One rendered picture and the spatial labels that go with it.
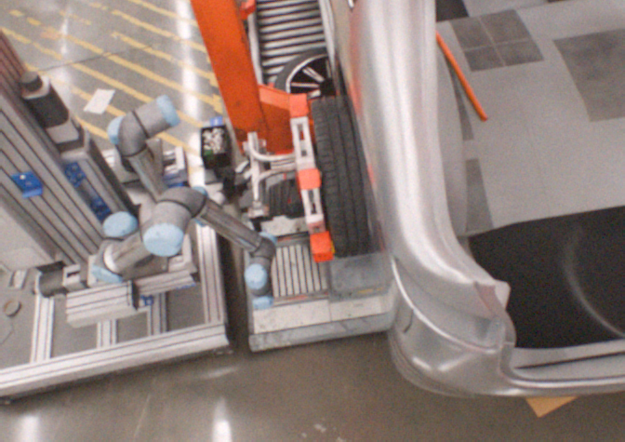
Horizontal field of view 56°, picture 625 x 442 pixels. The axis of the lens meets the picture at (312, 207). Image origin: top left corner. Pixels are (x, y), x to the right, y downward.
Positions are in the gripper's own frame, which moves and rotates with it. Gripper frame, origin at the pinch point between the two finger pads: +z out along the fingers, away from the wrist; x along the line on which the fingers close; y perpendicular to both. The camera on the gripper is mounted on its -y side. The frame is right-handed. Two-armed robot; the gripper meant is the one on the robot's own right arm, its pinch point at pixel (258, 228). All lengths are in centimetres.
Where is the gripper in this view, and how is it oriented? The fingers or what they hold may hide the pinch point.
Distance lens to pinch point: 235.2
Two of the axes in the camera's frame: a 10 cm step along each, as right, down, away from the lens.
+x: -9.9, 1.6, 0.2
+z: -1.2, -8.1, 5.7
